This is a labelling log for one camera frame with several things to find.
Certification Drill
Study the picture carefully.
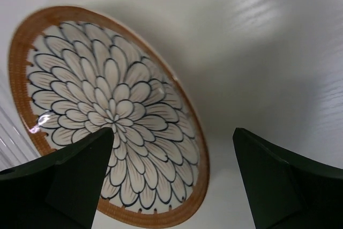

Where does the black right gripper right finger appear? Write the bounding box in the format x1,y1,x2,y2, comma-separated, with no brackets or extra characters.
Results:
233,128,342,228

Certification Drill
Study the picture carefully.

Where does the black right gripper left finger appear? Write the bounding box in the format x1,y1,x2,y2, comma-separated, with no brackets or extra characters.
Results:
1,128,114,228

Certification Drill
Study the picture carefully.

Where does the orange rimmed flower plate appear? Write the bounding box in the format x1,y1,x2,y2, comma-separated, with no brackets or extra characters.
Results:
8,6,210,228

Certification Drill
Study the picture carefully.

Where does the white wire dish rack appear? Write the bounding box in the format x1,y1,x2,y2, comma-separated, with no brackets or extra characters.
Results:
1,72,40,170

